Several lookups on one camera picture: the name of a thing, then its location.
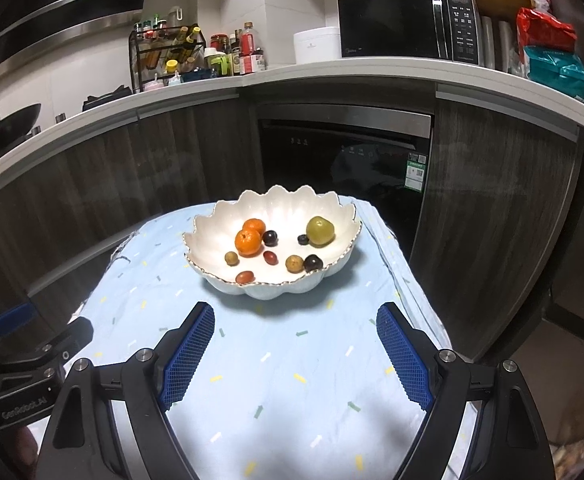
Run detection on black steel range hood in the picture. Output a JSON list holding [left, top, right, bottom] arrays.
[[0, 0, 155, 78]]

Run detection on red plastic bag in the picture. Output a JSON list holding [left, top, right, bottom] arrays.
[[516, 7, 577, 53]]

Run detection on black microwave oven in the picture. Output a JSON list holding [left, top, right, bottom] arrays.
[[338, 0, 483, 66]]

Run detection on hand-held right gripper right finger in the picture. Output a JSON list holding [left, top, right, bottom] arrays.
[[376, 301, 555, 480]]

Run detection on black wire spice rack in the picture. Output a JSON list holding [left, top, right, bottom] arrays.
[[129, 25, 207, 95]]

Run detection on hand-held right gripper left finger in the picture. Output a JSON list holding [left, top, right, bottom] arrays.
[[37, 301, 216, 480]]

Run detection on white scalloped ceramic bowl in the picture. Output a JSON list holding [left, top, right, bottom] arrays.
[[182, 184, 363, 302]]

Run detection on dark wood cabinet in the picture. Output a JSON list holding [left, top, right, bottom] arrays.
[[0, 87, 263, 341], [409, 85, 584, 361]]

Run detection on green plum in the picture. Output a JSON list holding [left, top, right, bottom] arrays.
[[306, 216, 335, 247]]

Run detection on black wok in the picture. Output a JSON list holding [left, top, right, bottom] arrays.
[[0, 100, 43, 158]]

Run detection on light blue patterned tablecloth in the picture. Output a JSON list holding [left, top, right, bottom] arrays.
[[74, 199, 452, 480]]

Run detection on white rice cooker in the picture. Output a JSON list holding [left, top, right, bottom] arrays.
[[293, 26, 341, 65]]

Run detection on group of condiment bottles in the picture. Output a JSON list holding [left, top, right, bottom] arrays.
[[133, 7, 269, 86]]

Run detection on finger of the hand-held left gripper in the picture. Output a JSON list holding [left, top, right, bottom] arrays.
[[0, 302, 37, 356], [0, 316, 95, 376]]

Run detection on translucent plastic containers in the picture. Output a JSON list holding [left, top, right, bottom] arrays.
[[482, 15, 525, 76]]

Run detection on teal plastic bag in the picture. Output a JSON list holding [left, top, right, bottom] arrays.
[[523, 45, 584, 103]]

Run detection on white kitchen counter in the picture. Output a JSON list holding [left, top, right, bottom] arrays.
[[0, 57, 584, 201]]

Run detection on black built-in dishwasher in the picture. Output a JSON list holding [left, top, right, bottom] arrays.
[[254, 104, 433, 261]]

